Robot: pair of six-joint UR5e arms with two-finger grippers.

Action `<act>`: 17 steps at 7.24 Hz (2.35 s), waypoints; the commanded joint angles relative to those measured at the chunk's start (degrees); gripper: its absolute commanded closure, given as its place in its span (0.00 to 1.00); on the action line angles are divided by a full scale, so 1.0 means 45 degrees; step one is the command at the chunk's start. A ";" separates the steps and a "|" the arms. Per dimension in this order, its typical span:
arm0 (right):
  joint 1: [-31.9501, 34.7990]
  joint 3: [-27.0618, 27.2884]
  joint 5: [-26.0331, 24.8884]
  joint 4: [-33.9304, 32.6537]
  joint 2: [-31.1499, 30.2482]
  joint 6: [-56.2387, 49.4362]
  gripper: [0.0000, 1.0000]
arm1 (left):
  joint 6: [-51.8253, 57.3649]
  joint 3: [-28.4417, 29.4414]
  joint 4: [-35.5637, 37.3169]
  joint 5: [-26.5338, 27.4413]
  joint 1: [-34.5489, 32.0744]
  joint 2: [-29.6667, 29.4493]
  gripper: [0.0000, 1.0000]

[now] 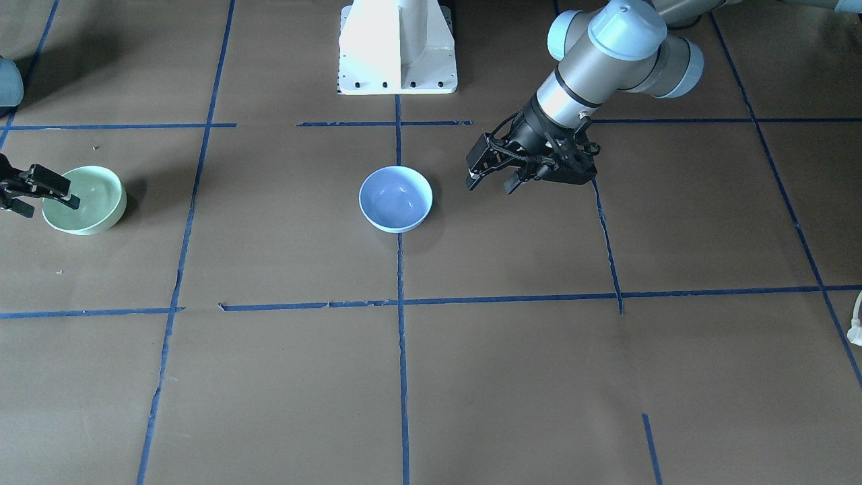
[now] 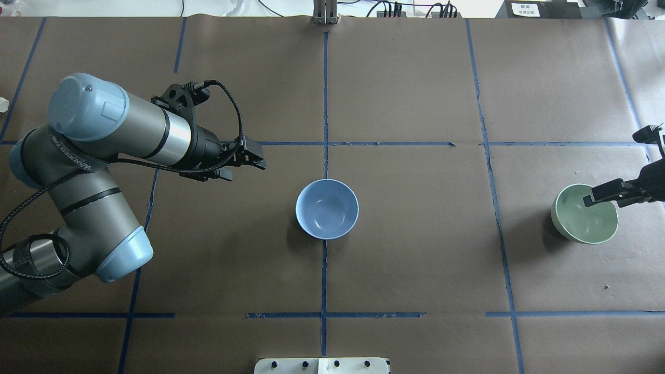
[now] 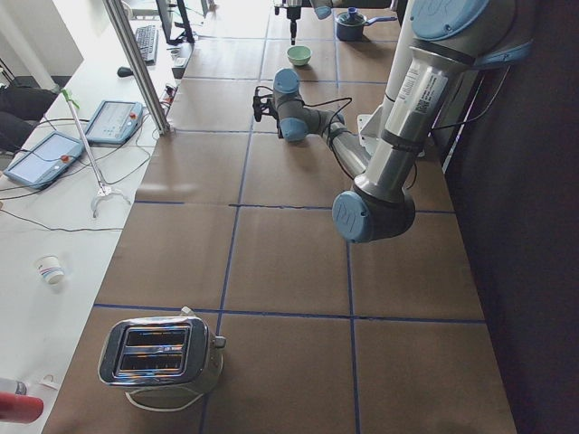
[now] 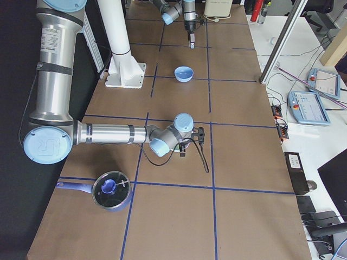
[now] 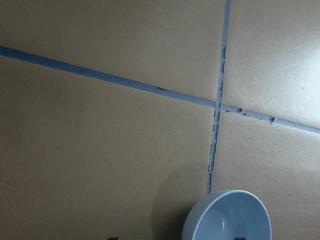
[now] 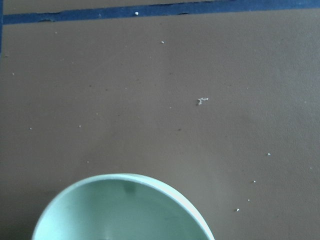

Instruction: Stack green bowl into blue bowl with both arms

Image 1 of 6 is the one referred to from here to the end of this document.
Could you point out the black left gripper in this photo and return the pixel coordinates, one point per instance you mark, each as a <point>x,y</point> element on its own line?
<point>533,132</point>

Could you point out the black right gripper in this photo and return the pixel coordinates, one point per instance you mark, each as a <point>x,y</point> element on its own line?
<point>34,182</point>

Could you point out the green bowl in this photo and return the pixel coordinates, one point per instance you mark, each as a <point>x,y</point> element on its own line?
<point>102,202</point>

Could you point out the blue bowl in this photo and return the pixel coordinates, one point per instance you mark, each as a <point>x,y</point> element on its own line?
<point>395,199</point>

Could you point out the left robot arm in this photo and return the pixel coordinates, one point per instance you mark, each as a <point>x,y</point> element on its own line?
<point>626,46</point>

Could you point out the white pedestal column with base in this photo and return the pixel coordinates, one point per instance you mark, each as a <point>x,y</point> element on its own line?
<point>396,48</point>

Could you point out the white power plug with cable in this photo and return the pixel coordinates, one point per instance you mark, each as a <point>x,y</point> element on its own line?
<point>853,334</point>

